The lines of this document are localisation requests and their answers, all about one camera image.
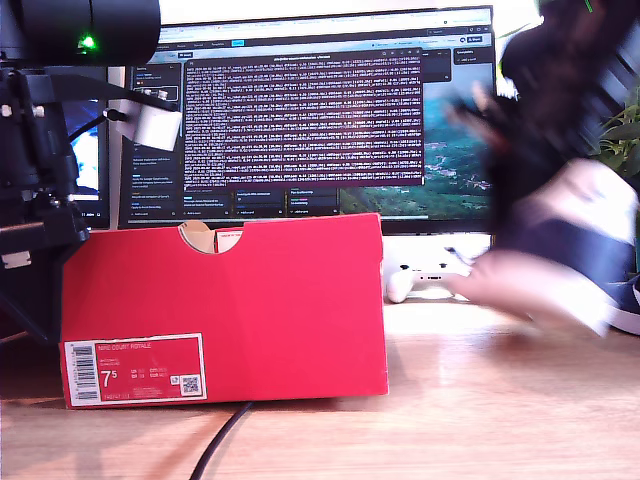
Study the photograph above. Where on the small black computer monitor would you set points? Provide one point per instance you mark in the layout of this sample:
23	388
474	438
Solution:
92	150

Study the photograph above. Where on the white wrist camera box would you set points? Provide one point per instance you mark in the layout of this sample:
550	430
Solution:
157	127

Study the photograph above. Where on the red cardboard shoebox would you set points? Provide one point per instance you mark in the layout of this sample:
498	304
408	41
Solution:
250	310

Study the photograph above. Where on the green leafy houseplant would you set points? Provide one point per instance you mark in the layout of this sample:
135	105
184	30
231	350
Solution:
620	145

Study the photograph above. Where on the white game controller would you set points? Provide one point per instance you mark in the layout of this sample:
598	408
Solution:
400	287

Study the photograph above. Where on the wide black computer monitor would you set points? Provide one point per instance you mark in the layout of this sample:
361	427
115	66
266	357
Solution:
300	125

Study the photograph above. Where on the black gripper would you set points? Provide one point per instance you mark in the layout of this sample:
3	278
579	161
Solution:
40	210

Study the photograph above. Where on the brown packing paper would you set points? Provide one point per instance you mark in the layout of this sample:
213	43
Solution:
197	235

